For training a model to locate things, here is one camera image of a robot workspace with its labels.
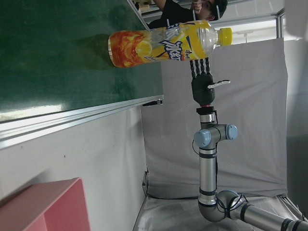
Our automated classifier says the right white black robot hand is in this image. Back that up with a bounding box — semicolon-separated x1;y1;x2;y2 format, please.
189;57;231;106

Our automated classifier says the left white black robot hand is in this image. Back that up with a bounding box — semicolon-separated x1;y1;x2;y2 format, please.
285;0;308;41

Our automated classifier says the pink plastic basket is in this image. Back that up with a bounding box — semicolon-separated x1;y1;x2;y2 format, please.
0;177;91;231

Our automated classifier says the grey fabric curtain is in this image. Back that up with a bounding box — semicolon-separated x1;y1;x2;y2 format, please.
132;192;304;231
141;37;289;199

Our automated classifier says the yellow orange drink bottle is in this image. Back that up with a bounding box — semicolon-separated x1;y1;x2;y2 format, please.
108;20;233;69

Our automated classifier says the person in black hoodie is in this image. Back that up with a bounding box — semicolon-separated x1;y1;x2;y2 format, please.
146;0;228;31

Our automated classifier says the green conveyor belt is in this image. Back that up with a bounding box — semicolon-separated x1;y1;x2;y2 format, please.
0;0;164;150

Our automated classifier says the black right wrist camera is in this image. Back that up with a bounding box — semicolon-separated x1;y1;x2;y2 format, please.
196;107;217;116

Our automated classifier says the aluminium cell frame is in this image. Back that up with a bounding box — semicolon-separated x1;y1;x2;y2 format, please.
141;7;287;39

